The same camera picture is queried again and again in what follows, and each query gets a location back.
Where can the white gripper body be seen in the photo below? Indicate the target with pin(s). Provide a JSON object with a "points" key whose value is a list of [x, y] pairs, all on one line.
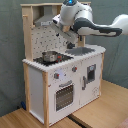
{"points": [[69, 35]]}

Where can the small metal pot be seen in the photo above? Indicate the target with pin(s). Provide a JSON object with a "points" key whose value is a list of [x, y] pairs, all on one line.
{"points": [[49, 56]]}

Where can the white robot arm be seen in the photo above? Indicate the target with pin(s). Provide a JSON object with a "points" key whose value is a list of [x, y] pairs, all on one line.
{"points": [[75, 19]]}

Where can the wooden toy kitchen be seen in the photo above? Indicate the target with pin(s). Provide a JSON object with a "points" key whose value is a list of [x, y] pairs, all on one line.
{"points": [[40, 84]]}

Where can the grey toy sink basin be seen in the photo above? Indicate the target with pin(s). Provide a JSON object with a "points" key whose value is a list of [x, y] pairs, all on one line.
{"points": [[79, 51]]}

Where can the right red stove knob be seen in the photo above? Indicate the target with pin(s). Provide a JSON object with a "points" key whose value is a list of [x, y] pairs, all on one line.
{"points": [[74, 69]]}

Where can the red stove knob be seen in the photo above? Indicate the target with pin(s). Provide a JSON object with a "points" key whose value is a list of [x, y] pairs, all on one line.
{"points": [[56, 76], [74, 69]]}

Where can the grey range hood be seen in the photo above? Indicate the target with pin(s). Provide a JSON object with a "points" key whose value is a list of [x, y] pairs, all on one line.
{"points": [[46, 14]]}

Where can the grey toy dishwasher panel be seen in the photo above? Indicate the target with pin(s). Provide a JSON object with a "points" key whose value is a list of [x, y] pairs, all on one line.
{"points": [[91, 73]]}

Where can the left red stove knob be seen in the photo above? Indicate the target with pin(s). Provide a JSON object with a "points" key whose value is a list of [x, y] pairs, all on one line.
{"points": [[56, 76]]}

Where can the toy oven door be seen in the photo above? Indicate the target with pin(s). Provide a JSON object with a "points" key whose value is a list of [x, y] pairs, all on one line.
{"points": [[64, 97]]}

